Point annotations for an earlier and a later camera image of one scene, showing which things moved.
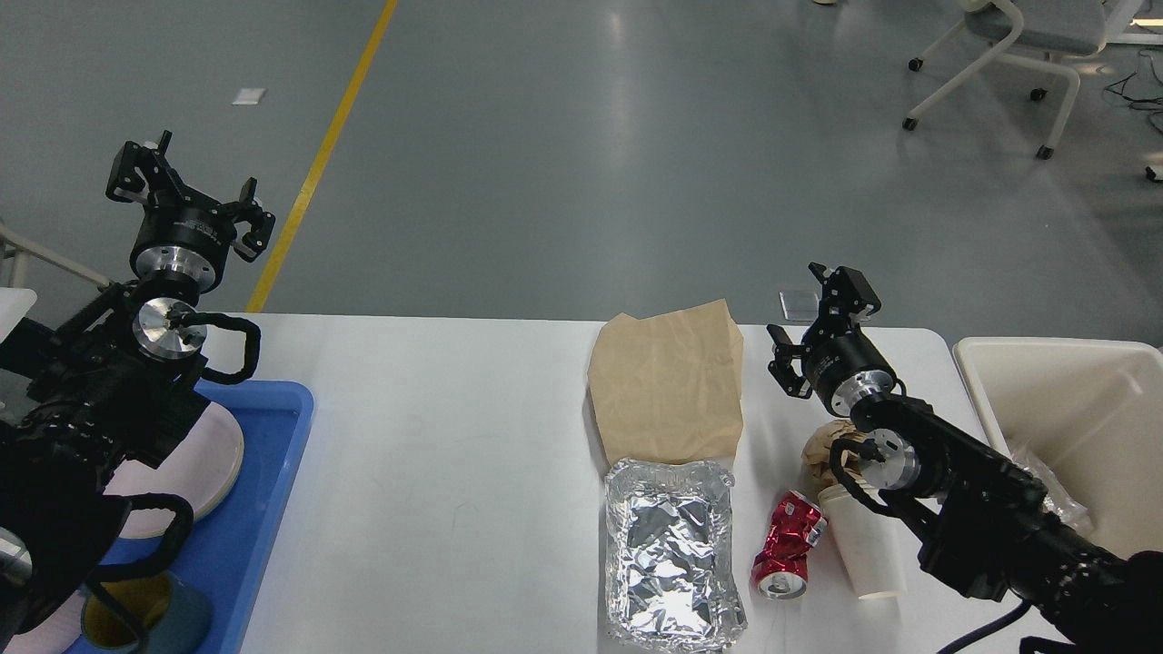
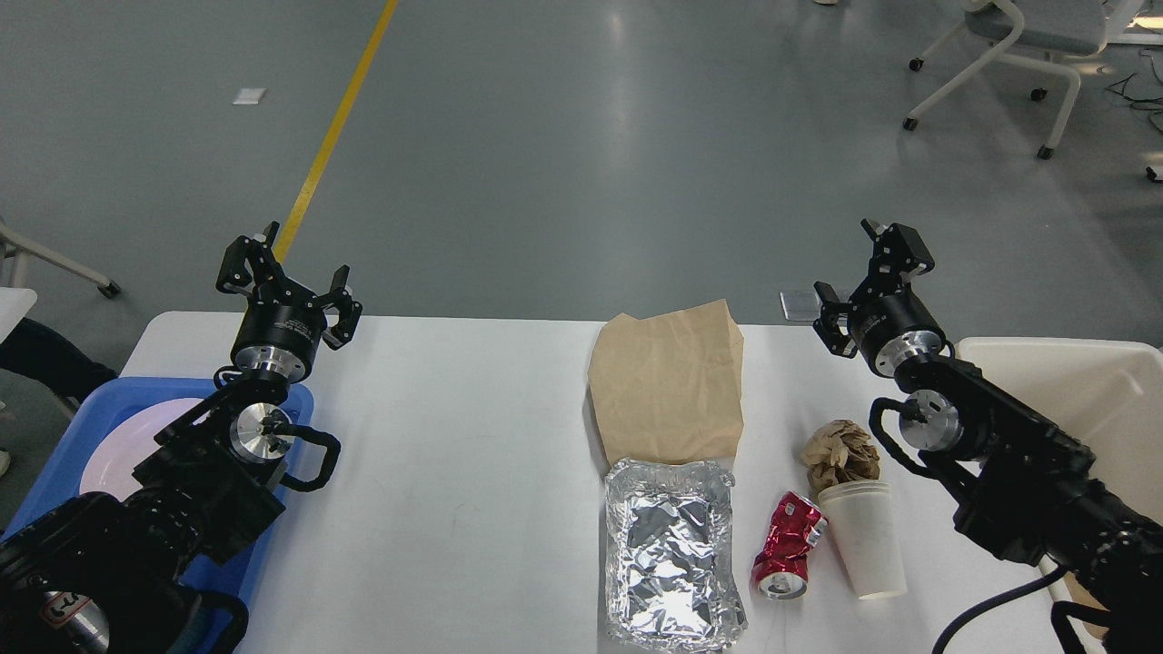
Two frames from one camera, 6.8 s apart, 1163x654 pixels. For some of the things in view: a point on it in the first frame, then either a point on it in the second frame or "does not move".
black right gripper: [843, 365] → [890, 325]
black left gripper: [176, 234] → [282, 330]
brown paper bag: [669, 387] does not move
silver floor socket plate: [799, 305] does not move
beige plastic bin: [1090, 410] does not move
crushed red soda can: [779, 569] does not move
